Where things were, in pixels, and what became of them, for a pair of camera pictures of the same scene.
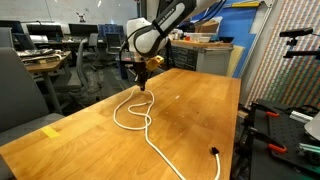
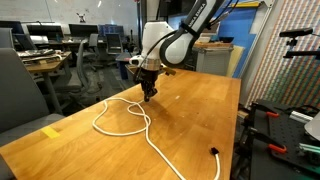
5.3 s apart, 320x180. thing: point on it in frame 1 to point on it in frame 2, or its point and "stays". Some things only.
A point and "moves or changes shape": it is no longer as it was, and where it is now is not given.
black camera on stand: (293, 42) stays
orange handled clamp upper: (268, 111) stays
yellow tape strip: (50, 132) stays
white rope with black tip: (148, 120) moves or changes shape
